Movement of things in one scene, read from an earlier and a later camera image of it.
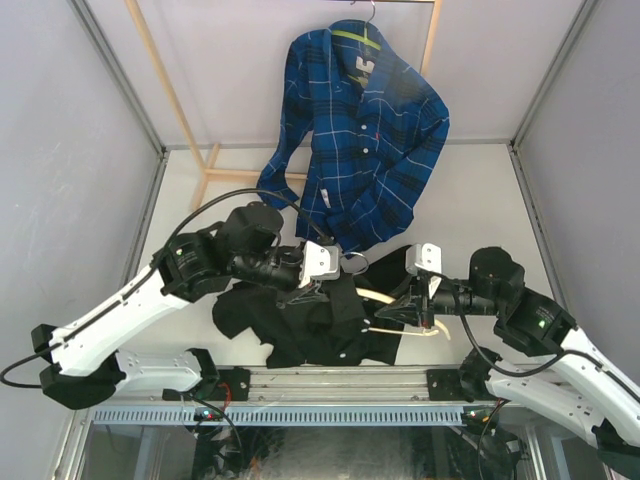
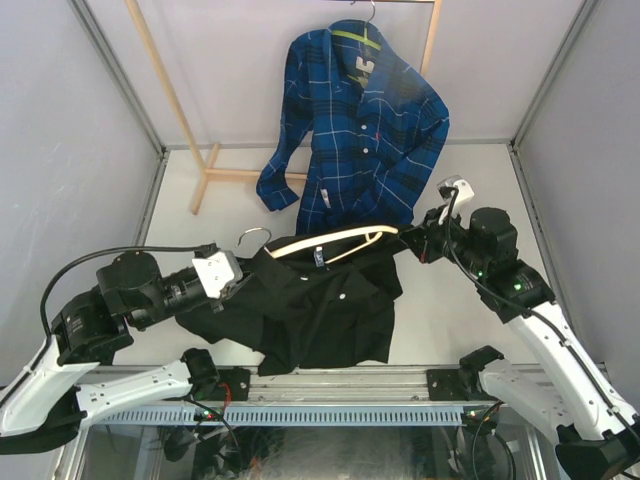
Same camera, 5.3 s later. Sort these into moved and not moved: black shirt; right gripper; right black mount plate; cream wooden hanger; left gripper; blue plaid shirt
Moved: cream wooden hanger; left gripper; right gripper; black shirt
Not moved: blue plaid shirt; right black mount plate
